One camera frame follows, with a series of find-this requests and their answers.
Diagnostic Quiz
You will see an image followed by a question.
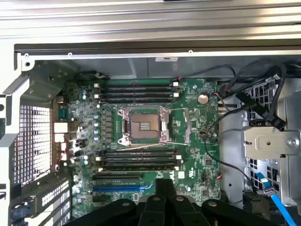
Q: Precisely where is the long black expansion slot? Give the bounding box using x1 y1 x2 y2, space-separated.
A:
92 172 144 181

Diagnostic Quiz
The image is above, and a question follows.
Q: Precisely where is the green motherboard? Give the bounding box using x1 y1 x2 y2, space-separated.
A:
62 79 221 220

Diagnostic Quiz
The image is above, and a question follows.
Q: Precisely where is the silver locking lever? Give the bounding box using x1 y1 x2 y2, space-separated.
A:
121 143 165 151

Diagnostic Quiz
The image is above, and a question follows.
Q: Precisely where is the silver CPU socket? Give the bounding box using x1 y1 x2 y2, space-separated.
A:
117 105 173 147

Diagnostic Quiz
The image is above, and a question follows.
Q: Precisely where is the metal disk bay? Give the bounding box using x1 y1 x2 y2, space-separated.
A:
221 77 301 212

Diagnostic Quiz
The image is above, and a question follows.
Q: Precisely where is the silver coin battery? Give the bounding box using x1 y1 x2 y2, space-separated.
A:
197 93 210 105

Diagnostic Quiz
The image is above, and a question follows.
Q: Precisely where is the grey metal PC case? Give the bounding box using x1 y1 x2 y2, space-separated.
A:
0 41 301 226

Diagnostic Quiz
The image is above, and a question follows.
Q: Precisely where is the thin black wire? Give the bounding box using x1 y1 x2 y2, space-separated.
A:
203 110 254 196

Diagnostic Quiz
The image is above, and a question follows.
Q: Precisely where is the blue SATA wire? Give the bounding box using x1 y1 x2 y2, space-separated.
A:
256 172 297 226

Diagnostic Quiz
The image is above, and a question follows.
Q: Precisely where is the red black twisted wire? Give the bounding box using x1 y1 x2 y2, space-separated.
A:
50 137 71 171

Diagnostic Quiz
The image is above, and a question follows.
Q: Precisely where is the flat black power wire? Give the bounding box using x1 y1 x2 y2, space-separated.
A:
235 90 286 131

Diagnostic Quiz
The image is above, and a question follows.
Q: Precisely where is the thick black wire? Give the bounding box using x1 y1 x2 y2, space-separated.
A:
268 61 288 123

